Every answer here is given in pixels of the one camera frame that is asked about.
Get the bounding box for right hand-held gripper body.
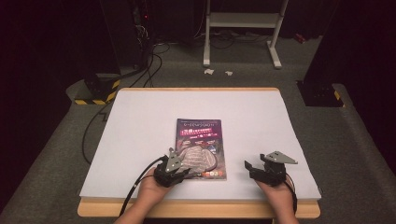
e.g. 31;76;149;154
248;150;299;187

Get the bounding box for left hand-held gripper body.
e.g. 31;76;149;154
153;147;185;189

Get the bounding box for pale purple striped towel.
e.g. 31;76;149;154
177;145;219;175

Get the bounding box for glossy illustrated magazine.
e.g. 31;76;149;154
175;118;228;181

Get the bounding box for person's left hand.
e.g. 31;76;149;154
136;169;176;206

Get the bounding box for person's right hand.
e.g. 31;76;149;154
256;180;297;214

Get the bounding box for black yellow-striped stand base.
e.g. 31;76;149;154
296;80;346;108
74;73;121;106

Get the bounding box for small red object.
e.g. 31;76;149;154
293;32;308;45

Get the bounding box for white metal stand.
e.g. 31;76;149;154
203;0;290;70

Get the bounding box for dark equipment rack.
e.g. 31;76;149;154
99;0;157;70

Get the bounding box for right hand-held gripper cable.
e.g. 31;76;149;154
284;174;299;216

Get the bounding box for hand-held gripper cable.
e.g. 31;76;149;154
118;154;169;217
284;174;299;216

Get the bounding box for left hand-held gripper cable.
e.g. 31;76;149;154
118;154;169;217

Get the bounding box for long black floor cable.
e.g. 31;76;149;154
81;102;114;166

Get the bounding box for black cable bundle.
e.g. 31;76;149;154
129;43;171;89

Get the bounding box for tangled dark floor cables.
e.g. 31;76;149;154
194;29;272;50

